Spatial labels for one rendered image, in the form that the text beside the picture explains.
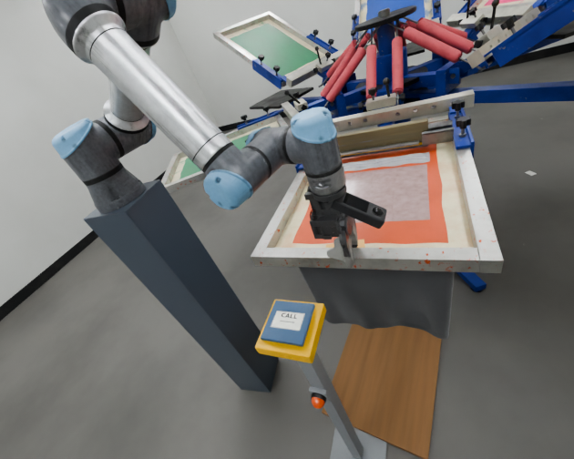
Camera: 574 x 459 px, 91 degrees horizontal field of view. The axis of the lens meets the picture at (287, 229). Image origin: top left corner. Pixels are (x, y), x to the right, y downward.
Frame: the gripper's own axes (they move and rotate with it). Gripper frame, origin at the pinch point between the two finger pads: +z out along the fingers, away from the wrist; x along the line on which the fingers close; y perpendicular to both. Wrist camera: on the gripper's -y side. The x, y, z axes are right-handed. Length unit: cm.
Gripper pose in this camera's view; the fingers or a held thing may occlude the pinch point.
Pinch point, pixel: (354, 254)
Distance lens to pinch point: 71.2
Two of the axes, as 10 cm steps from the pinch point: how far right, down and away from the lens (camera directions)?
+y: -9.0, 0.3, 4.4
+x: -3.1, 6.5, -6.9
